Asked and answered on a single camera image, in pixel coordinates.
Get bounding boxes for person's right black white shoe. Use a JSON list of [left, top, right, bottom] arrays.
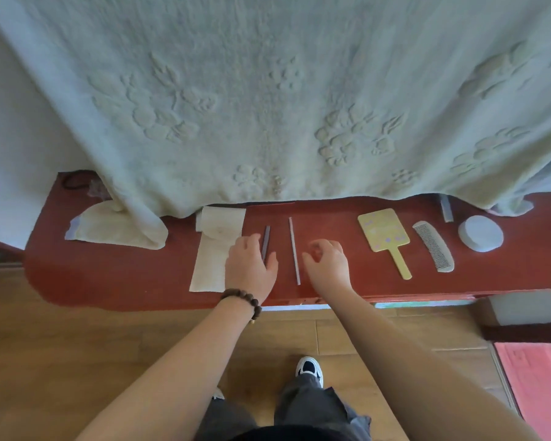
[[295, 356, 324, 389]]

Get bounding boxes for dark wooden door frame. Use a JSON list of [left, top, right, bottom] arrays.
[[482, 322, 551, 344]]

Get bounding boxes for black hair tie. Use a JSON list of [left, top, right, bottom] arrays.
[[63, 171, 92, 191]]

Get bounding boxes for crinkled clear plastic bag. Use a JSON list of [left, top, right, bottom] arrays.
[[87, 178, 110, 202]]

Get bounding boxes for person's left forearm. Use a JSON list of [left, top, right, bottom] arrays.
[[75, 298, 258, 441]]

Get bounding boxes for person's right forearm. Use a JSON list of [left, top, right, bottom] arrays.
[[319, 288, 541, 441]]

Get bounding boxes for white round compact case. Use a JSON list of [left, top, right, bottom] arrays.
[[457, 215, 504, 253]]

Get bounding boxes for blue patterned towel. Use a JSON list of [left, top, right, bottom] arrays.
[[486, 151, 551, 216]]

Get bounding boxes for red embossed carpet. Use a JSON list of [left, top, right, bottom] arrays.
[[494, 342, 551, 441]]

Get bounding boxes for red wooden table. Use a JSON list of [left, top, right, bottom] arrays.
[[25, 171, 551, 313]]

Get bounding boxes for dark grey trousers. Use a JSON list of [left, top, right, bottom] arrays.
[[195, 374, 373, 441]]

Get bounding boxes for white green floral box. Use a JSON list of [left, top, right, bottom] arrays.
[[374, 300, 476, 310], [261, 303, 331, 311]]

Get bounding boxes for cream plastic comb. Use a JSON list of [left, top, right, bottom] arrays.
[[412, 220, 455, 273]]

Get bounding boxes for person's right hand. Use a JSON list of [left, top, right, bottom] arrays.
[[301, 239, 352, 299]]

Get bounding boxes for pale green embossed towel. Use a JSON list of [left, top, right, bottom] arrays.
[[0, 0, 551, 251]]

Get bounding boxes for person's left hand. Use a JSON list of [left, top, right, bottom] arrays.
[[223, 233, 280, 306]]

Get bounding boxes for red wooden door frame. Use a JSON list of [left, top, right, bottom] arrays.
[[0, 235, 26, 262]]

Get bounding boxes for yellow hand mirror makeup tool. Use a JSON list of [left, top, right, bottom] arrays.
[[358, 208, 413, 281]]

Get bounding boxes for thin silver makeup pen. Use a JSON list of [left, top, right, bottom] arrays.
[[288, 217, 302, 286]]

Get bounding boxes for cream snap pouch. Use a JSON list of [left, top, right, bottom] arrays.
[[189, 206, 247, 293]]

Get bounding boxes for brown wooden bead bracelet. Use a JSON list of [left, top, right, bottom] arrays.
[[219, 288, 263, 323]]

